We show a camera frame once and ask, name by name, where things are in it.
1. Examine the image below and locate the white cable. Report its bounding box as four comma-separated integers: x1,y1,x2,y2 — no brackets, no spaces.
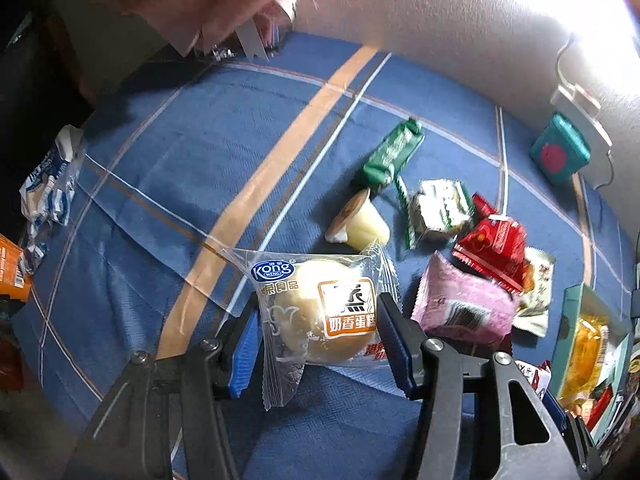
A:
592,150,618,191

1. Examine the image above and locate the clear-wrapped round cake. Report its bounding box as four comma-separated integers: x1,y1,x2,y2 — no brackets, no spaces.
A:
220,247,401,411

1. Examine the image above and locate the yellow cake packet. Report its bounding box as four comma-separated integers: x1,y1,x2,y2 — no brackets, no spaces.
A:
560,314,613,406

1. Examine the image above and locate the beige nut snack packet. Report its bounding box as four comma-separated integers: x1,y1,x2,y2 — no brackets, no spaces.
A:
515,247,557,337

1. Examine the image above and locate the orange paper cup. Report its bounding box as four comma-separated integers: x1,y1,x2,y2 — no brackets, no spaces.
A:
0,234,33,303

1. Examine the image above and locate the small teal elephant box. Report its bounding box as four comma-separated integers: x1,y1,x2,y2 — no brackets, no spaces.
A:
530,114,592,186

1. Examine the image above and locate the white jelly cup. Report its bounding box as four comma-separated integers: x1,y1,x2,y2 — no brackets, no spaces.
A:
325,187,391,252

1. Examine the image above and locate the teal cardboard box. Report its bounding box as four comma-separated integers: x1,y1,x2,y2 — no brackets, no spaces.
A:
547,282,633,443

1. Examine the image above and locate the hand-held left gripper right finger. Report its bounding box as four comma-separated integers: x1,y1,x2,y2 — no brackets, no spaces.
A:
375,291,582,480

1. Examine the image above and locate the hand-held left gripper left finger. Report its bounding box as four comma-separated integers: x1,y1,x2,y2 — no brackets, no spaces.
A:
62,292,263,480

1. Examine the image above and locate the green and white snack packet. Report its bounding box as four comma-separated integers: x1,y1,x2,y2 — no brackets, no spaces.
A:
395,177,476,250

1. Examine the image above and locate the crumpled blue and white packet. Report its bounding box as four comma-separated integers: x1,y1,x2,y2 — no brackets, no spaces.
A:
19,125,86,271

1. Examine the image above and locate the green biscuit packet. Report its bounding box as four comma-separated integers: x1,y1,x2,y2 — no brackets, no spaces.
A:
362,117,426,190

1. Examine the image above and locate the dark red snack packet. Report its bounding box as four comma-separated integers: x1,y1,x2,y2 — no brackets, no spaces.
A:
515,359,552,403

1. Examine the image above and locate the clear glass vase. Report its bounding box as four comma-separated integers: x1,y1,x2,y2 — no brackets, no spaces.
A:
192,2,296,61

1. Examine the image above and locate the white power strip with cable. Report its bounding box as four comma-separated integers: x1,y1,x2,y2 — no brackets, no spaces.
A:
550,35,613,148

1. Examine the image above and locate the pink snack packet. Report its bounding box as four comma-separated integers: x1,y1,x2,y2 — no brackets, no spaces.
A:
411,251,518,346

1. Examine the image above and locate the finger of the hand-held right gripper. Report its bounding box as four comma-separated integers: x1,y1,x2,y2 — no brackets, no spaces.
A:
542,389,606,480

